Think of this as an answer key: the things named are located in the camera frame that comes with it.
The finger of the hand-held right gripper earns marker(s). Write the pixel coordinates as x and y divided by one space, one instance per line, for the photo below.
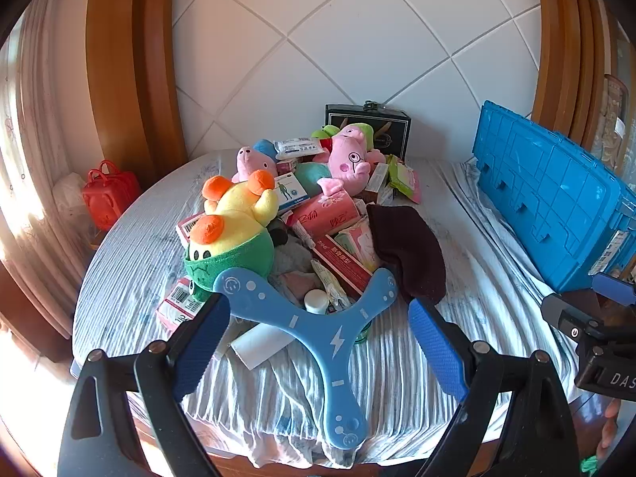
566 315
616 288

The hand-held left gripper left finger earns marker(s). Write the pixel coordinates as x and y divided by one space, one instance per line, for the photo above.
201 348

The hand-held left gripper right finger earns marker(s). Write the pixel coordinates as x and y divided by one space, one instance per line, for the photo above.
437 348

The maroon knit sock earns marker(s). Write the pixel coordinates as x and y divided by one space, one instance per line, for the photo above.
407 253

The blue boomerang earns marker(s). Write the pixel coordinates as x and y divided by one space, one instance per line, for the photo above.
318 338

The blue plastic crate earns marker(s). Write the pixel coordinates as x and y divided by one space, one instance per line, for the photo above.
546 194

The long red box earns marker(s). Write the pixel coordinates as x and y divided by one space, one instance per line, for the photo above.
343 271

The pastel tissue pack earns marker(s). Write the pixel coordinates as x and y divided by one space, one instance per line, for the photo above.
360 243

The red and white ointment tube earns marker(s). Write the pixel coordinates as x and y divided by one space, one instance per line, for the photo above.
304 236

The pink tissue pack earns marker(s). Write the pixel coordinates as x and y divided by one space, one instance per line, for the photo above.
328 213

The person's right hand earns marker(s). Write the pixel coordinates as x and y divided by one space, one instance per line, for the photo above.
608 432

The red and white barcode box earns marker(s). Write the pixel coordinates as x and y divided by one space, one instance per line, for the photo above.
189 226
176 303

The pink cloth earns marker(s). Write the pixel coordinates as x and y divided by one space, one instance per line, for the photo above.
300 285

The yellow and green plush toy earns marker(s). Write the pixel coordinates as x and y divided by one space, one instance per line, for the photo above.
233 228

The white jar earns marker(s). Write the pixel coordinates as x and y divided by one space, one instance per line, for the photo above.
316 302

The clear plastic packet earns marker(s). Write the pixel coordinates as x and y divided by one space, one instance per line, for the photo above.
330 283

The grey fluffy cloth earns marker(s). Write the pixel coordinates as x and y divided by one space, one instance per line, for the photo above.
293 258

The black round object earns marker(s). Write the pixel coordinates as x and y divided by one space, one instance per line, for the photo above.
279 232

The green and pink wipes pack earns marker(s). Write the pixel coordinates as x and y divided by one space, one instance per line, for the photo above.
403 179

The rolled patterned carpet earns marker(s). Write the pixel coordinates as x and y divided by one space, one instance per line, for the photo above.
613 114

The red handbag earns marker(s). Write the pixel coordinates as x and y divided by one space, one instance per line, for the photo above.
109 198

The white box with green figure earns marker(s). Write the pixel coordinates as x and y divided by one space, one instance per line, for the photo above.
289 191

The beige medicine box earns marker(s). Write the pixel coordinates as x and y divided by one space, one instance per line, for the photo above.
378 178

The small pink pig plush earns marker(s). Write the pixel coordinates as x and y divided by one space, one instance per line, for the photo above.
248 159

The white plastic bag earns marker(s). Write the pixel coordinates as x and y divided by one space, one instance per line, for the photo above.
67 198

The small red box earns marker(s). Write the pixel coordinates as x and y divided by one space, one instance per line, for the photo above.
286 165

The pink pig plush with glasses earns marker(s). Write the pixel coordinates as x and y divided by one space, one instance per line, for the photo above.
348 159

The white wet wipes pack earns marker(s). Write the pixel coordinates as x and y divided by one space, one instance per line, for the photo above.
298 148

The black gift box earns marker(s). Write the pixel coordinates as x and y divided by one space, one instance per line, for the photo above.
392 129

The green and pink plush toy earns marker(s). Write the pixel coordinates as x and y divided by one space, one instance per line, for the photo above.
325 134

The pink curtain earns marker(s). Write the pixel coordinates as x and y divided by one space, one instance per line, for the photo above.
35 134

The wooden headboard frame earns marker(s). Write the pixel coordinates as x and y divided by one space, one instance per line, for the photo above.
134 59

